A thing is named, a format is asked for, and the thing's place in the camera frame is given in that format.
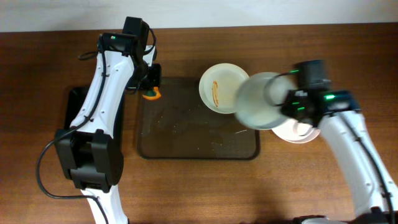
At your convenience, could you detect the cream plate with ketchup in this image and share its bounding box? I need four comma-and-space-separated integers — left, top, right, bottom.
198, 63, 249, 114

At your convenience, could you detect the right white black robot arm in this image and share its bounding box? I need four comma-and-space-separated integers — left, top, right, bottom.
280, 90, 397, 223

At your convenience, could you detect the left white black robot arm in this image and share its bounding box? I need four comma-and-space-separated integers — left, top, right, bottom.
52, 33, 160, 223

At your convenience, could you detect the black plastic tray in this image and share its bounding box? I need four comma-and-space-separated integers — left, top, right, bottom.
63, 85, 125, 140

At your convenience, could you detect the orange green sponge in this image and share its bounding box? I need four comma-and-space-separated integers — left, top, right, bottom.
142, 86, 161, 101

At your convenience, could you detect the pale green plate with ketchup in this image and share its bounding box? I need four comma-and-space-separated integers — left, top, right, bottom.
234, 72, 297, 130

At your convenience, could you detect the brown serving tray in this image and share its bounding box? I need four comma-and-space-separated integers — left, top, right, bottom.
137, 77, 261, 161

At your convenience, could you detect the pink white plate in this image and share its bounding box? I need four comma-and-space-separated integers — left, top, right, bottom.
272, 118, 320, 144

